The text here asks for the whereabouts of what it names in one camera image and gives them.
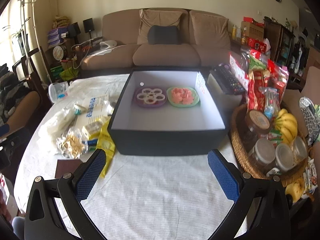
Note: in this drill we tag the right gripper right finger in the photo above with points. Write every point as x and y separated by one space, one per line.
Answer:
271 219

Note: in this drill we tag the banana bunch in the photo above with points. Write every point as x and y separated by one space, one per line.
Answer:
287 125

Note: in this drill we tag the black storage box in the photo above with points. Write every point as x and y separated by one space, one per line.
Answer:
166 130

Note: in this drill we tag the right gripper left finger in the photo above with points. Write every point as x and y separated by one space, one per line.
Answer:
43 219

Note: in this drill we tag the wicker basket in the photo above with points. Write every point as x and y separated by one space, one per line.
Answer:
241 154

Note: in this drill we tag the white plastic bag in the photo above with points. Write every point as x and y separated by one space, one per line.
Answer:
57 124

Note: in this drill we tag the dark lumbar cushion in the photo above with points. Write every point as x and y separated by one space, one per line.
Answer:
164 35

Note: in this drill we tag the black remote control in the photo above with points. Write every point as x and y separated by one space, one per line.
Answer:
227 81

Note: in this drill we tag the brown lid glass jar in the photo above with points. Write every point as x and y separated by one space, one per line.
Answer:
257 125

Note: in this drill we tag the purple plate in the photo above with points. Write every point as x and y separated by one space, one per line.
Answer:
146 106

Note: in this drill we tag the white flower cutter mould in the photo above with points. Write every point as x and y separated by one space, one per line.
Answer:
151 96

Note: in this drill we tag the red snack bag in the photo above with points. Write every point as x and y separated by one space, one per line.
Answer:
257 78

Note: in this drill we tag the brown sofa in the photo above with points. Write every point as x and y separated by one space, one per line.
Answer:
203 35

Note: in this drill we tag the brown square pillow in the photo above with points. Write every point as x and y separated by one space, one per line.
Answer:
149 18

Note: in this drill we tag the white blue flat box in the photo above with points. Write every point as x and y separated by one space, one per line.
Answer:
96 107

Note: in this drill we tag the green plate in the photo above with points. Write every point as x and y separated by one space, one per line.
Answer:
195 95

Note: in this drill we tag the pink flower moulds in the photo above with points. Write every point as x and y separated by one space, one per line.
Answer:
182 96

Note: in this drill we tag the clear plastic cup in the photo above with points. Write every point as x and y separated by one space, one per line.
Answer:
57 91

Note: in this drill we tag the yellow sachet strip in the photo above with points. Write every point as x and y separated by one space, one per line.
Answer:
106 144

